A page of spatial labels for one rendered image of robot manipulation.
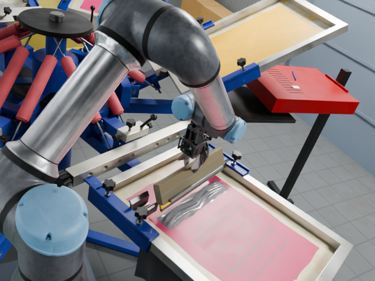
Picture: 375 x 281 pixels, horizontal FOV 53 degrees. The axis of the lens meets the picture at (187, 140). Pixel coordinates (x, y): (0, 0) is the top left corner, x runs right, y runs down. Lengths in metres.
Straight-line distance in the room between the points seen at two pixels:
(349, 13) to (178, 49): 3.67
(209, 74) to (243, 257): 0.74
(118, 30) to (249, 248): 0.89
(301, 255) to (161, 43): 0.97
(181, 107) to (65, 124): 0.43
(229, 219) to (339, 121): 3.05
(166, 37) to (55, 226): 0.38
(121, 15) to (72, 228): 0.40
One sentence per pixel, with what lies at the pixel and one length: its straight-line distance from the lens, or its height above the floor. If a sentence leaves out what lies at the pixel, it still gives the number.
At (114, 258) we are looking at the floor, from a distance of 2.42.
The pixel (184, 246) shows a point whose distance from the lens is 1.29.
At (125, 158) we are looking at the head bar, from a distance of 1.46.
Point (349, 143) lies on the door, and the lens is 4.29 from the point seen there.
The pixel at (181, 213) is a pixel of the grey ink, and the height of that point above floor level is 0.96.
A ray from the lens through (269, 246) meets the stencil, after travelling 1.41.
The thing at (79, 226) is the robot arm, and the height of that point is 1.42.
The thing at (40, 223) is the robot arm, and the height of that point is 1.43.
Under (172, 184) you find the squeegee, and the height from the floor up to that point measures 1.09.
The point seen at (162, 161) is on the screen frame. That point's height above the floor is 0.99.
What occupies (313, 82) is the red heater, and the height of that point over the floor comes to 1.11.
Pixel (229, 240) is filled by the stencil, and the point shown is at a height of 0.96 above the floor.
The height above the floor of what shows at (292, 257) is 0.96.
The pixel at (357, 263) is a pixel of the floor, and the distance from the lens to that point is 3.10.
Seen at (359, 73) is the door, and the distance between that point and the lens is 4.19.
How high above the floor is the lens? 1.91
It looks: 33 degrees down
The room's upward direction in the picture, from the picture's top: 16 degrees clockwise
